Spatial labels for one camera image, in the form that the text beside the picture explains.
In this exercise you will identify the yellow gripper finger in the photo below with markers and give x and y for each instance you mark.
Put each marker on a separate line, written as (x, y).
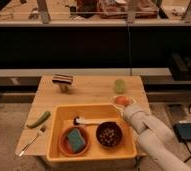
(132, 101)

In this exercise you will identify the orange-red apple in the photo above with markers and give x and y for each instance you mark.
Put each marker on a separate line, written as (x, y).
(122, 100)

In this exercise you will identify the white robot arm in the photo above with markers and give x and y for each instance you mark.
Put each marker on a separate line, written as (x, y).
(152, 134)

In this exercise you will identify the green plastic cup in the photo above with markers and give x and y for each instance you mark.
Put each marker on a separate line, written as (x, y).
(119, 86)

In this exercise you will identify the dark bowl with beans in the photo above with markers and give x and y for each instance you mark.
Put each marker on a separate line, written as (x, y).
(109, 134)

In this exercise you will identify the black foot pedal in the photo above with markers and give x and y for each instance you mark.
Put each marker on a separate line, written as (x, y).
(183, 132)

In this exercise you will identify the teal sponge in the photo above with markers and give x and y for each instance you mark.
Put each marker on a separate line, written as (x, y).
(76, 141)

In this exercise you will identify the striped brush block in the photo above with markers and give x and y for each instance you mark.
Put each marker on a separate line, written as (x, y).
(63, 81)

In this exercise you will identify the yellow plastic bin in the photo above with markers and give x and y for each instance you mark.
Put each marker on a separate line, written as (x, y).
(62, 122)

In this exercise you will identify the orange plastic bowl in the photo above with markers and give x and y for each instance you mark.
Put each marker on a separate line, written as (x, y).
(64, 146)

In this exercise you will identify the green okra pod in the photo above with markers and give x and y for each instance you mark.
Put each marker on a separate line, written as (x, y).
(40, 120)

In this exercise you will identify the white handled brush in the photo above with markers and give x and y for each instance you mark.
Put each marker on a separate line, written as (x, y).
(82, 121)

